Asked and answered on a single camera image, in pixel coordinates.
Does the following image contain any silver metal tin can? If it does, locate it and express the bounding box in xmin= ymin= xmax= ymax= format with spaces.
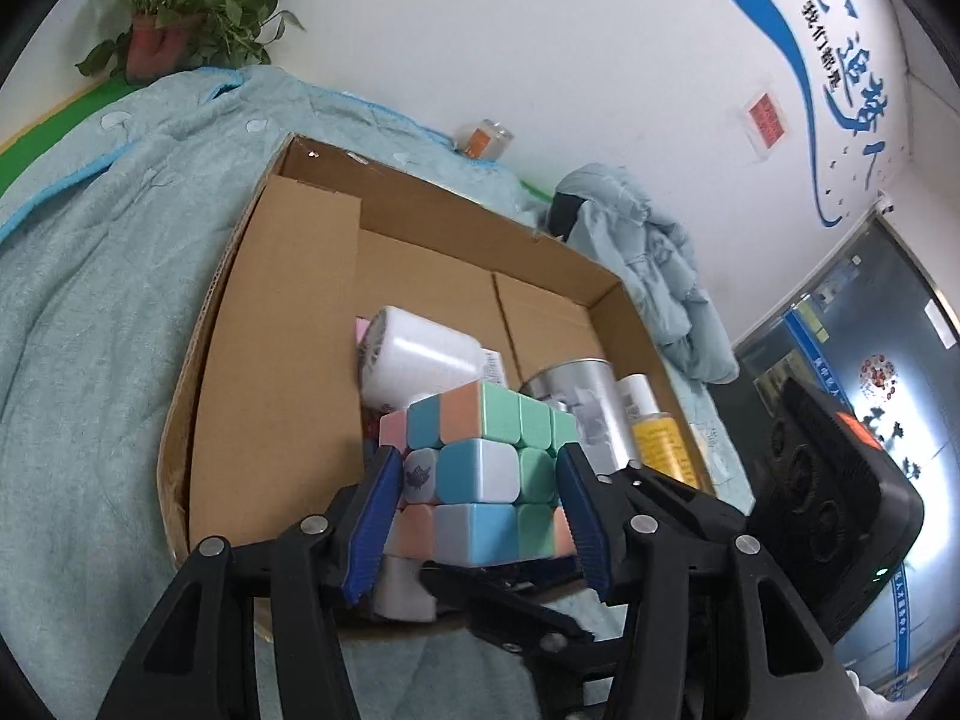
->
xmin=519 ymin=358 xmax=642 ymax=477

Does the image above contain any red wall sign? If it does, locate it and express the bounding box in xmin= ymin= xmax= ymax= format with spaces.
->
xmin=735 ymin=79 xmax=796 ymax=162

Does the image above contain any small orange label jar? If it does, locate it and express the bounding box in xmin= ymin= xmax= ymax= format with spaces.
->
xmin=457 ymin=118 xmax=515 ymax=161

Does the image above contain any colourful board game box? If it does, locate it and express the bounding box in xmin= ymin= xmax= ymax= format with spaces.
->
xmin=352 ymin=319 xmax=511 ymax=391

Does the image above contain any glass door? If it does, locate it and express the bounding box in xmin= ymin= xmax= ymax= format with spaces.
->
xmin=731 ymin=206 xmax=960 ymax=702

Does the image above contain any brown cardboard box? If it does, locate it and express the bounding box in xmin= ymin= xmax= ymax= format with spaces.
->
xmin=156 ymin=133 xmax=717 ymax=642

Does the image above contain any light blue puffer jacket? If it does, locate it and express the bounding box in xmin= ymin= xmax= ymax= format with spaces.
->
xmin=547 ymin=163 xmax=740 ymax=383

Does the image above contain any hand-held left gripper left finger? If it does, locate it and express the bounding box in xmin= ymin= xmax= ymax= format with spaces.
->
xmin=96 ymin=446 xmax=406 ymax=720

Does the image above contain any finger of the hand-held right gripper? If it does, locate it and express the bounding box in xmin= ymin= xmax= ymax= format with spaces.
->
xmin=418 ymin=561 xmax=601 ymax=665

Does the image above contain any light teal quilted blanket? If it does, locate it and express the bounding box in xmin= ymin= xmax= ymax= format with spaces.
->
xmin=0 ymin=64 xmax=758 ymax=720

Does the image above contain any white handheld fan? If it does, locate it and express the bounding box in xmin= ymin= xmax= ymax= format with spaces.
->
xmin=358 ymin=305 xmax=485 ymax=623

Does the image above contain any yellow label jar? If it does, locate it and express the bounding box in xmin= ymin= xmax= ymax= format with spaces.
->
xmin=630 ymin=416 xmax=702 ymax=492

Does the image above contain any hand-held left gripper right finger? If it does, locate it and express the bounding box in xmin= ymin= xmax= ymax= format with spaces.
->
xmin=553 ymin=442 xmax=852 ymax=720

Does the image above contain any white spray bottle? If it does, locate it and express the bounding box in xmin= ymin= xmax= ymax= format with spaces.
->
xmin=616 ymin=373 xmax=661 ymax=421

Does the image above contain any pastel puzzle cube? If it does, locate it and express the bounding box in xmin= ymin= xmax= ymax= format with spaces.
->
xmin=379 ymin=381 xmax=578 ymax=567

